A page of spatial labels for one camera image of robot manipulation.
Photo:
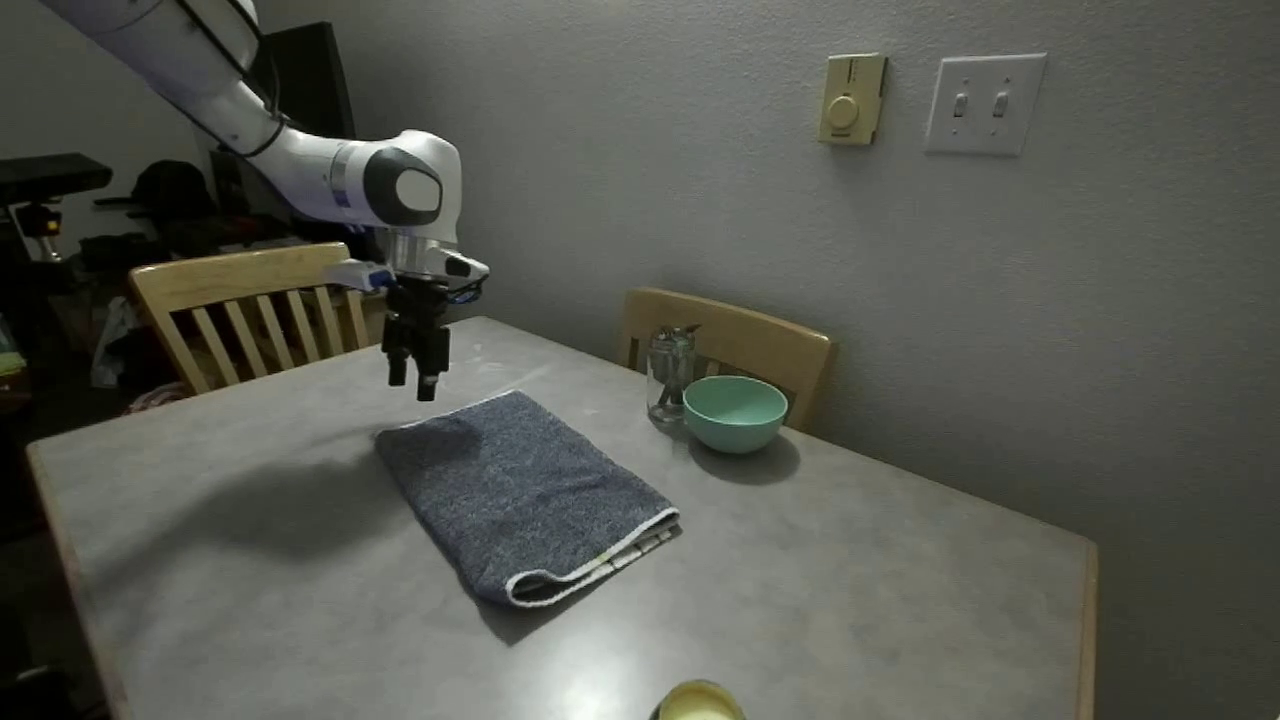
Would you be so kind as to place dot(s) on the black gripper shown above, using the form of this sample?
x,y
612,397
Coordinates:
x,y
416,323

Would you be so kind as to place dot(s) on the grey towel with white stripes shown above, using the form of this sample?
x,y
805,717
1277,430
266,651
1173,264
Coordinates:
x,y
523,492

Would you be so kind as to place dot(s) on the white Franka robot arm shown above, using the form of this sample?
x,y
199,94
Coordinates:
x,y
322,183

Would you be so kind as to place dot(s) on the wooden chair with slatted back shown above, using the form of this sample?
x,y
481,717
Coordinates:
x,y
241,275

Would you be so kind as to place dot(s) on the clear drinking glass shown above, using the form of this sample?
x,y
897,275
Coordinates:
x,y
671,365

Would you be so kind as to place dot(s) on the black monitor screen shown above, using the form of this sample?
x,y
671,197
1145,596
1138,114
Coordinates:
x,y
314,80

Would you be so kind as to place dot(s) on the teal ceramic bowl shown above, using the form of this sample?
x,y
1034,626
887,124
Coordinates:
x,y
734,415

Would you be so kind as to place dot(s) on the wooden chair with solid back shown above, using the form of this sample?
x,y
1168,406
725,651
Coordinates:
x,y
763,345

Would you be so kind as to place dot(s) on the black padded stand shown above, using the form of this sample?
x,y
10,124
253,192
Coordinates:
x,y
47,173

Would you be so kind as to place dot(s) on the glass jar with yellow candle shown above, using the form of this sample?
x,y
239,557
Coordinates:
x,y
699,700

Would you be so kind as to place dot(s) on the beige wall thermostat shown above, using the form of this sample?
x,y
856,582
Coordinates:
x,y
853,100

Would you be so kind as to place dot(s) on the white double light switch plate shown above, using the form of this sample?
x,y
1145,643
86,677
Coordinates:
x,y
987,104

